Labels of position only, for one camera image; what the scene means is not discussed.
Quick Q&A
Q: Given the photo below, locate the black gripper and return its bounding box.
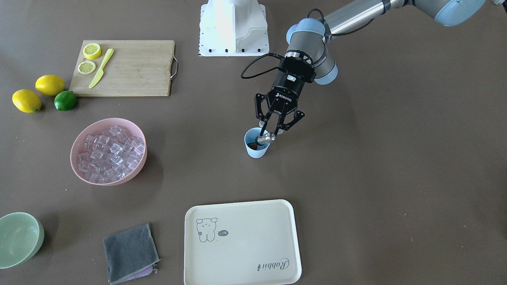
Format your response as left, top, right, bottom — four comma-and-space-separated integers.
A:
254, 55, 317, 137

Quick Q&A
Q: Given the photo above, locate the steel muddler black tip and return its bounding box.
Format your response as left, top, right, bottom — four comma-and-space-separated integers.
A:
255, 132, 276, 146

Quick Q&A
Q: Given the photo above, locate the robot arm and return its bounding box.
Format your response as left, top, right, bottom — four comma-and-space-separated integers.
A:
255, 0, 484, 145

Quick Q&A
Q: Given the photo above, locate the light blue cup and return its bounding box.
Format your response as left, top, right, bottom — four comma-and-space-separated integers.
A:
243, 127, 270, 158

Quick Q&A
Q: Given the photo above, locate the clear ice cubes pile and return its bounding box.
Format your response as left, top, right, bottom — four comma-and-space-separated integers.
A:
76, 125, 147, 184

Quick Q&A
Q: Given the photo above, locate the cream rabbit serving tray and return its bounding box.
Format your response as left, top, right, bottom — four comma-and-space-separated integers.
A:
183, 199, 302, 285

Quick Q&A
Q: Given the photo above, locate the pink bowl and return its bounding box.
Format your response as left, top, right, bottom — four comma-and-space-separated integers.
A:
70, 118, 147, 186

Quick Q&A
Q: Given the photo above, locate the wooden cutting board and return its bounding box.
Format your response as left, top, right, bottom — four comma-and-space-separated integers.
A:
69, 40, 175, 97

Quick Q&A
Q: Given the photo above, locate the yellow plastic knife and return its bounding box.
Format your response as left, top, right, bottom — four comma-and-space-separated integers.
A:
88, 48, 114, 89

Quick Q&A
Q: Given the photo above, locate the lemon half near knife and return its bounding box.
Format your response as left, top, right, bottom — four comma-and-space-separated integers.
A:
76, 60, 96, 75

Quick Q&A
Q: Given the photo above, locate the lemon half at edge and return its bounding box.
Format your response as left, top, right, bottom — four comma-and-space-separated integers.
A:
82, 43, 102, 60

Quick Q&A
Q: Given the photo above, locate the grey folded cloth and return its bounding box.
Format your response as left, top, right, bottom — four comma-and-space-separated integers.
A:
103, 223, 160, 285

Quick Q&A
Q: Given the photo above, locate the green lime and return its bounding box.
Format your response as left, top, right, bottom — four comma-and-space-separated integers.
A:
53, 91, 77, 111

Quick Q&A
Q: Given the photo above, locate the whole yellow lemon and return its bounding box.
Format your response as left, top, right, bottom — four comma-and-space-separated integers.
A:
11, 89, 42, 113
36, 74, 65, 96

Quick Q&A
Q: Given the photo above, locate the green bowl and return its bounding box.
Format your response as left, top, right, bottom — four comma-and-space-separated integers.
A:
0, 212, 45, 269

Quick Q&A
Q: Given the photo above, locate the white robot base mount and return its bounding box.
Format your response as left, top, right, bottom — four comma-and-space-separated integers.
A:
198, 0, 269, 57

